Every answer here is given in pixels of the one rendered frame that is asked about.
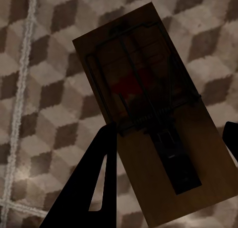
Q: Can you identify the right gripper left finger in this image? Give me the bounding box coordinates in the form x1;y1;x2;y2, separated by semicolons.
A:
40;122;117;228

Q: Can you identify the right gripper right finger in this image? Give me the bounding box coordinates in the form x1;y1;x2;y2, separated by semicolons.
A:
222;121;238;162

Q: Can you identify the mousetrap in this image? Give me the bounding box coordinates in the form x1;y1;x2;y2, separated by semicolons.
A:
72;2;238;228

